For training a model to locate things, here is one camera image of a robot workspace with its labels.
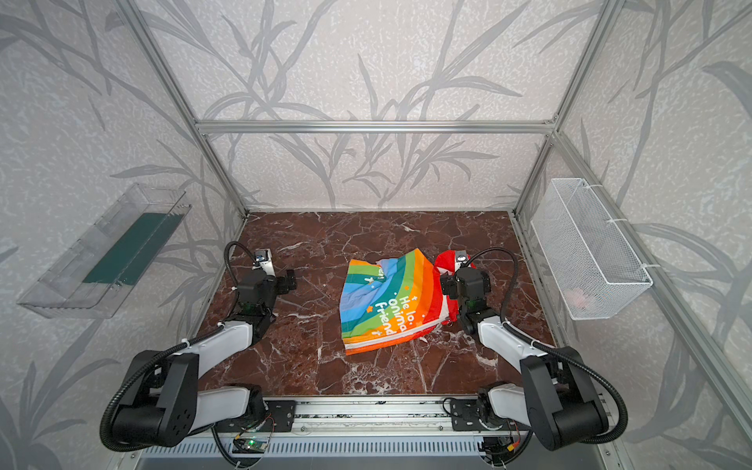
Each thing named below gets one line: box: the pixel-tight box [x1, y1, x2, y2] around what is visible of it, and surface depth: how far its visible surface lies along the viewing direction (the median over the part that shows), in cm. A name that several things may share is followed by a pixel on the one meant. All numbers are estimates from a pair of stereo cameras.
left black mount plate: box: [217, 400, 297, 433], surface depth 74 cm
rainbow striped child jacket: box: [339, 248, 460, 356], surface depth 91 cm
